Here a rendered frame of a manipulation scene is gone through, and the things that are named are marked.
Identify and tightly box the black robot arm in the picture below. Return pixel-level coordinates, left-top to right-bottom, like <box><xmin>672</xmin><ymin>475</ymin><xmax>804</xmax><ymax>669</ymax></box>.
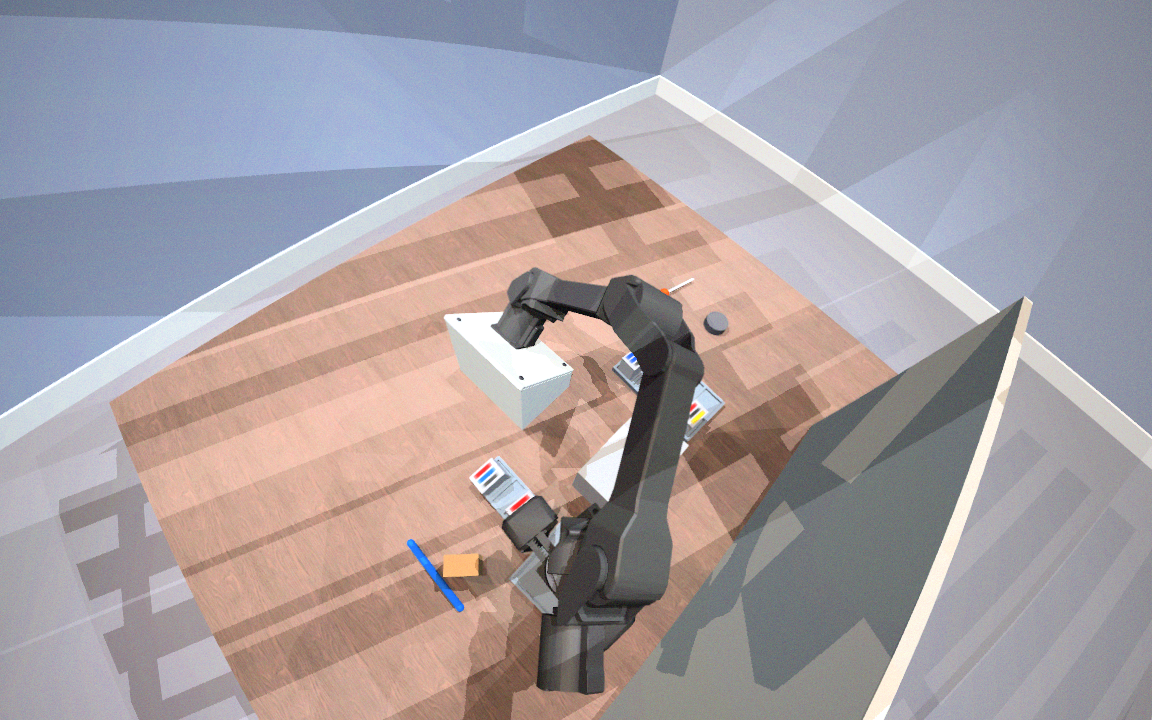
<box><xmin>491</xmin><ymin>267</ymin><xmax>704</xmax><ymax>695</ymax></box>

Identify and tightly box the orange screwdriver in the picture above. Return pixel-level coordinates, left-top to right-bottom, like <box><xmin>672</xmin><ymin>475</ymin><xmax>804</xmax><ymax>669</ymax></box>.
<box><xmin>660</xmin><ymin>278</ymin><xmax>694</xmax><ymax>296</ymax></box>

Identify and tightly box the blue rod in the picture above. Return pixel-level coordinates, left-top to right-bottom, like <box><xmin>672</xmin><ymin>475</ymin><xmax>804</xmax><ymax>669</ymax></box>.
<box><xmin>407</xmin><ymin>539</ymin><xmax>464</xmax><ymax>612</ymax></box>

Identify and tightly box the grey short cylinder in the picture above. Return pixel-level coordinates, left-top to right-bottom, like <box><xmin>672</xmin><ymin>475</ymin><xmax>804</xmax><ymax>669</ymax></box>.
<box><xmin>703</xmin><ymin>312</ymin><xmax>728</xmax><ymax>335</ymax></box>

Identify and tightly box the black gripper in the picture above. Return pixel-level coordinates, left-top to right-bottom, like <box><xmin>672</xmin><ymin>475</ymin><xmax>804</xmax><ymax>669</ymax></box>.
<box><xmin>502</xmin><ymin>495</ymin><xmax>636</xmax><ymax>651</ymax></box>

